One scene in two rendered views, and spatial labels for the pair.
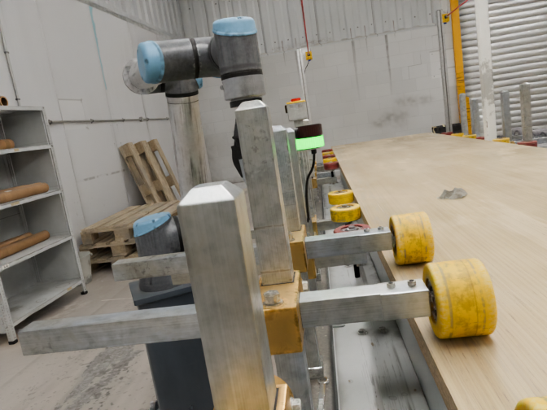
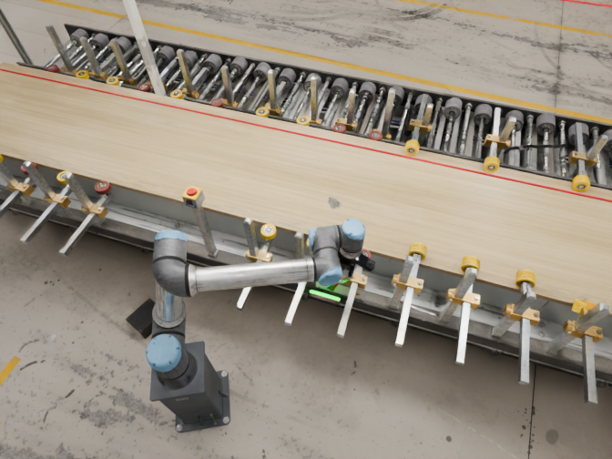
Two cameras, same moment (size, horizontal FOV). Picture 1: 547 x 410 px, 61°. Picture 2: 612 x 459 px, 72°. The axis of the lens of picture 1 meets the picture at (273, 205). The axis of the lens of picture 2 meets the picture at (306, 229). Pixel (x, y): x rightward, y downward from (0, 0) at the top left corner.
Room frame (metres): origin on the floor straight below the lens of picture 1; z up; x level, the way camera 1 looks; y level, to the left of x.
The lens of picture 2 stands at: (1.01, 0.98, 2.67)
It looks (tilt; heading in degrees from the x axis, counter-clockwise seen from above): 54 degrees down; 282
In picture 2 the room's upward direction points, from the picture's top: 1 degrees counter-clockwise
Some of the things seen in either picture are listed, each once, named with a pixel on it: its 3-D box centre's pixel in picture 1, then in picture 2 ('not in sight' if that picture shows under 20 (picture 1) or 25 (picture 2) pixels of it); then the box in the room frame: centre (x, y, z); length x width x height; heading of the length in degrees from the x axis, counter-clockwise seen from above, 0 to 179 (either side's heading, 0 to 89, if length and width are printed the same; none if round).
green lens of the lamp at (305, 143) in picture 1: (309, 142); not in sight; (1.02, -0.10, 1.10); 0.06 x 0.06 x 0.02
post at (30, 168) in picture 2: not in sight; (48, 192); (2.76, -0.26, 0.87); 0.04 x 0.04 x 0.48; 83
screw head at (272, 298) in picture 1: (272, 298); not in sight; (0.46, 0.02, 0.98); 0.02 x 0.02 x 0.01
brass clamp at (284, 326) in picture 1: (280, 306); (463, 298); (0.51, 0.01, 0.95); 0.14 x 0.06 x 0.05; 173
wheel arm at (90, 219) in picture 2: (296, 185); (87, 222); (2.49, -0.14, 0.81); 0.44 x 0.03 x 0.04; 83
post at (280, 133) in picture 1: (295, 264); (401, 285); (0.78, -0.02, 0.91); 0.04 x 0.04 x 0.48; 83
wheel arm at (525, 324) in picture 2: not in sight; (525, 326); (0.25, 0.09, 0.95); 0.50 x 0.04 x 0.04; 83
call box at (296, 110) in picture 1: (297, 111); (193, 198); (1.78, -0.14, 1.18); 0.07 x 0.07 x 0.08; 83
